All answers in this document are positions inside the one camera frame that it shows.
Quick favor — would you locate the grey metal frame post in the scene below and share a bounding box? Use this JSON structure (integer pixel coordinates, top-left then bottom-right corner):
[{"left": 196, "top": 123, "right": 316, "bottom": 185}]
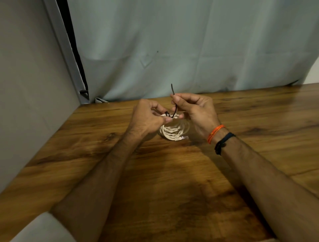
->
[{"left": 44, "top": 0, "right": 90, "bottom": 105}]

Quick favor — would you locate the white cable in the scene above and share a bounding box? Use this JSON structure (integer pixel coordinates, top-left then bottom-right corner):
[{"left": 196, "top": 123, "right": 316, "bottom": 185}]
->
[{"left": 159, "top": 113, "right": 191, "bottom": 142}]

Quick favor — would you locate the person's left hand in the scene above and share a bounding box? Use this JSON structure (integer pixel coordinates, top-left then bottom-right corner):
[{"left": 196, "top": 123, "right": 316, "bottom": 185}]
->
[{"left": 127, "top": 98, "right": 173, "bottom": 140}]

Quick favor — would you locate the pale grey cloth backdrop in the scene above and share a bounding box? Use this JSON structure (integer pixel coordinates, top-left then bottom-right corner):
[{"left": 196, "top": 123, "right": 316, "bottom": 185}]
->
[{"left": 67, "top": 0, "right": 319, "bottom": 104}]

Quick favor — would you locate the grey shirt sleeve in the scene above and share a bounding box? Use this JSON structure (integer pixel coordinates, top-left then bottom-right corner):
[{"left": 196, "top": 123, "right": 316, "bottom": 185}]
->
[{"left": 10, "top": 212, "right": 76, "bottom": 242}]

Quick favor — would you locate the black cable tie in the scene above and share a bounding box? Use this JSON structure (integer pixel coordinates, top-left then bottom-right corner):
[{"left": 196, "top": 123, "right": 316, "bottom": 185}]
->
[{"left": 165, "top": 83, "right": 178, "bottom": 119}]

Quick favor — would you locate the black thread wristband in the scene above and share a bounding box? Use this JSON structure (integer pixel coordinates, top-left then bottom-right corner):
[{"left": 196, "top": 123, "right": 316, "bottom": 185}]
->
[{"left": 214, "top": 132, "right": 236, "bottom": 155}]

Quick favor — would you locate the person's right hand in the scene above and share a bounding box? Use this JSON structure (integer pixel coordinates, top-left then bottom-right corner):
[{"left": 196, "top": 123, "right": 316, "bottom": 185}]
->
[{"left": 170, "top": 93, "right": 226, "bottom": 140}]

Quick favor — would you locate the person's left forearm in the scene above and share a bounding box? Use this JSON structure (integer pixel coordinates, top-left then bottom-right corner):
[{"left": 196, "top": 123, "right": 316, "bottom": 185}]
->
[{"left": 50, "top": 130, "right": 148, "bottom": 242}]

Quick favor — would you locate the person's right forearm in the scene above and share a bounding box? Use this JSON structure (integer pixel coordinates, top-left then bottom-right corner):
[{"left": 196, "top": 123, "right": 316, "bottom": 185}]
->
[{"left": 215, "top": 132, "right": 319, "bottom": 242}]

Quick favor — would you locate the orange thread wristband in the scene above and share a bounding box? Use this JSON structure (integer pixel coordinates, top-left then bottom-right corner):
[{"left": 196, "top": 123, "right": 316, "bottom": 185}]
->
[{"left": 207, "top": 125, "right": 226, "bottom": 144}]

